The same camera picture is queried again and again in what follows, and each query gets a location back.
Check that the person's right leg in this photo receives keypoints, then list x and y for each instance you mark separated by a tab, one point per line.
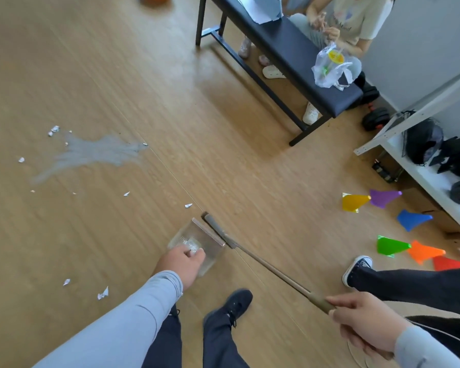
222	341

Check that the white storage shelf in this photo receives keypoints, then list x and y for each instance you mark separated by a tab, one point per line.
433	183

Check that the small black metal frame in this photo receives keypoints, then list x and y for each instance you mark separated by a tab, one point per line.
387	171

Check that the green cone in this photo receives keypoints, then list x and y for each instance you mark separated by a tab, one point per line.
389	246

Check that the purple cone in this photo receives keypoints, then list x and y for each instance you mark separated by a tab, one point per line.
383	198

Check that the blue cone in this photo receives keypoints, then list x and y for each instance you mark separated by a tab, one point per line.
410	220

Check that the person's right hand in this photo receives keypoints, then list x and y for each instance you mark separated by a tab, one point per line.
372	321

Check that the clear plastic dustpan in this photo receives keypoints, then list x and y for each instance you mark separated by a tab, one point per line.
211	252

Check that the black right shoe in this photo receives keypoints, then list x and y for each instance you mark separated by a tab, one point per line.
235	302

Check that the person's leg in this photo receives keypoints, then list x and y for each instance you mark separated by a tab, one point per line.
222	341
165	341

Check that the orange cone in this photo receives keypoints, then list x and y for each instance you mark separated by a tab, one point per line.
421	252

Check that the pale folded paper sheet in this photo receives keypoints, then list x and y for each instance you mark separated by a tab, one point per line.
260	7

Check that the black padded bench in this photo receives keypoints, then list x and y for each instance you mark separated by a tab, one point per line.
291	53

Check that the person's left leg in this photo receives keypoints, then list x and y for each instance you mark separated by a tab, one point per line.
165	341

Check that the person's left forearm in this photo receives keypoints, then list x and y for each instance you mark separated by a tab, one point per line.
122	329

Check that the clear plastic bag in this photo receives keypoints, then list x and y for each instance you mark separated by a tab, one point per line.
329	70

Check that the yellow cone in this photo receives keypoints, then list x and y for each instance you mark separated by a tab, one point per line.
352	203

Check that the black dumbbell red mark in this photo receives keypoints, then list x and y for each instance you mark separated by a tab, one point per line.
375	119
368	93

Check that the person's left hand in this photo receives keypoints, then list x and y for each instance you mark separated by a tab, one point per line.
180	266

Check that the red cone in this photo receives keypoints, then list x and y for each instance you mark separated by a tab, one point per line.
446	264

